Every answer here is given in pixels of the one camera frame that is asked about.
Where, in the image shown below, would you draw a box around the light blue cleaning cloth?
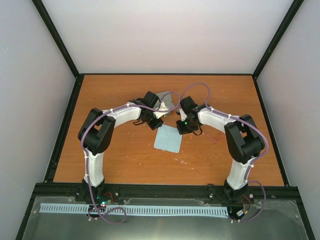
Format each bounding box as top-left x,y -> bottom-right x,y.
153,125 -> 182,153

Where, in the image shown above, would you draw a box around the pink glasses case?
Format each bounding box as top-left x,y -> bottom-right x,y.
153,91 -> 175,110

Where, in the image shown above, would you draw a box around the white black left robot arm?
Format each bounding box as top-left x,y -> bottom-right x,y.
78,91 -> 168,202

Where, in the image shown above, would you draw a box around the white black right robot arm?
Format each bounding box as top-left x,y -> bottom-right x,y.
176,96 -> 266,202

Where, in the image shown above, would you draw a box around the pink transparent sunglasses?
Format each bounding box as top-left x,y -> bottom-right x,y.
203,132 -> 217,144

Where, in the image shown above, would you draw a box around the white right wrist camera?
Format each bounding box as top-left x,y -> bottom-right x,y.
176,108 -> 187,122

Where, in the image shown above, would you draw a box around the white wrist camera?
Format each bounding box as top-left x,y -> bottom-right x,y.
153,101 -> 171,119
176,108 -> 187,122

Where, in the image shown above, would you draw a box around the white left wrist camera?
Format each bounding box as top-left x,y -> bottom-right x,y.
153,101 -> 171,119

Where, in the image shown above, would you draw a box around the light blue slotted cable duct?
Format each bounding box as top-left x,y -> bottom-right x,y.
38,203 -> 229,218

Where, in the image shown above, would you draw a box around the black aluminium frame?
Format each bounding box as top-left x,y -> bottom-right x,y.
16,0 -> 315,240

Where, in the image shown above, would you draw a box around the metal base plate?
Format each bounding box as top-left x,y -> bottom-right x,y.
23,197 -> 308,240

